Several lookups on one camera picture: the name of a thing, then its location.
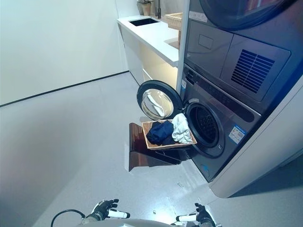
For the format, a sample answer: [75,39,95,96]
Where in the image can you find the grey robot torso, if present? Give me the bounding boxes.
[80,218,228,227]

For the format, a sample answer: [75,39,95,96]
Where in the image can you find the white counter cabinet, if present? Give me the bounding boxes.
[116,14,183,91]

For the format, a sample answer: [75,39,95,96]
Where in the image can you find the black sink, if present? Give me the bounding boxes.
[128,18,160,27]

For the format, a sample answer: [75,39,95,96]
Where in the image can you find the grey stacked dryer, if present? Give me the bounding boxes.
[184,0,303,103]

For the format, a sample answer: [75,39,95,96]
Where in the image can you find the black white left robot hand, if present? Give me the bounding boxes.
[91,199,131,219]

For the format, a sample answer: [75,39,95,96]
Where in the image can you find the pale wicker storage basket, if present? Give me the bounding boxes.
[164,12,184,30]

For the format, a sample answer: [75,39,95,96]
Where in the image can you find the dark blue garment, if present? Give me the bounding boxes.
[146,120,176,144]

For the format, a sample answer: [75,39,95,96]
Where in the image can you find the beige plant pot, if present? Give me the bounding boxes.
[137,0,157,18]

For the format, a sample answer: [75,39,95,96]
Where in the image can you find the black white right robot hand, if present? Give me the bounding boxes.
[176,202,215,224]

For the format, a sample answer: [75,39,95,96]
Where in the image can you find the white blue info sticker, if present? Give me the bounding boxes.
[230,126,247,143]

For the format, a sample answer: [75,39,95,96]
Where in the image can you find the brown wicker laundry basket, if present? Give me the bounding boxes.
[141,119,197,150]

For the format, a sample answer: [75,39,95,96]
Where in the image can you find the grey front-load washing machine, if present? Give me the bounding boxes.
[181,62,262,183]

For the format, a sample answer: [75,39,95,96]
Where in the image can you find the white garment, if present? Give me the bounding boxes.
[170,113,193,144]

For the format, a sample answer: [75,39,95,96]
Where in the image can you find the round glass washing machine door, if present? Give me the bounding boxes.
[137,79,185,120]

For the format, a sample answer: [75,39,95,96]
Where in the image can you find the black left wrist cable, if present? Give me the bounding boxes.
[50,208,86,227]

